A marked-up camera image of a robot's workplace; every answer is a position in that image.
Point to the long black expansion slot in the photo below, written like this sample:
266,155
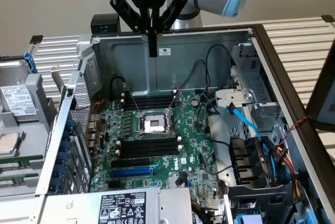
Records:
128,162

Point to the grey parts rack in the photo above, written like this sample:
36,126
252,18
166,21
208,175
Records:
36,129

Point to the blue expansion slot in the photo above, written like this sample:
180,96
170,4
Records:
131,172

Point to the black table end cap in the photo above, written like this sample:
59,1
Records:
36,39
328,19

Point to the silver power supply with label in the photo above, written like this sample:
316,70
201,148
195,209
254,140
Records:
78,208

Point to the silver CPU chip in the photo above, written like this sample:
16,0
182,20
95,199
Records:
9,143

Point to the black RAM slot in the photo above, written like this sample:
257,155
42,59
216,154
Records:
149,98
149,105
149,140
149,101
149,94
149,151
149,147
149,143

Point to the metal disk bay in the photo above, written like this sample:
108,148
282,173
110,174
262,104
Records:
261,82

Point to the green RAM stick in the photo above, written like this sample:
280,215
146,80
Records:
23,157

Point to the dark brown framed panel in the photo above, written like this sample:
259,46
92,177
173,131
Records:
315,101

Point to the metal locking lever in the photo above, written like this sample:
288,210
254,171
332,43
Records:
132,98
146,132

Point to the silver coin cell battery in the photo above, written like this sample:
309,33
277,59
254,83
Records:
194,102

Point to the black plastic fan shroud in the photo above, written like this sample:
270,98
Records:
243,156

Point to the hard disk with blue rails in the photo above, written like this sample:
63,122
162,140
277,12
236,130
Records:
15,98

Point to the open metal PC case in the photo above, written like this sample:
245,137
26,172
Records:
136,64

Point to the metal CPU socket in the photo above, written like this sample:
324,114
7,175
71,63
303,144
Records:
153,125

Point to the green Dell motherboard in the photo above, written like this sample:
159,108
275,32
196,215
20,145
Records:
193,140

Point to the black box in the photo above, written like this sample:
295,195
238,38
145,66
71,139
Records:
102,23

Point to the short black expansion slot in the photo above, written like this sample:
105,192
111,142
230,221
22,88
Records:
116,184

